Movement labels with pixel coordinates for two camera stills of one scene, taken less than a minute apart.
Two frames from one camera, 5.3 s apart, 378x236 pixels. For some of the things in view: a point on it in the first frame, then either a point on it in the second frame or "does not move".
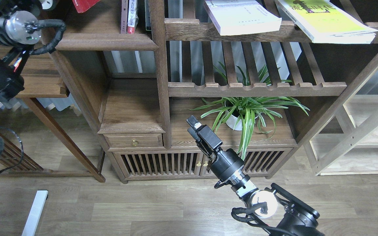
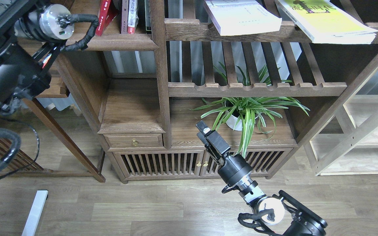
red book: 82,6 -> 107,13
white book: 234,17 does not move
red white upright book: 133,17 does not move
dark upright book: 148,15 does not move
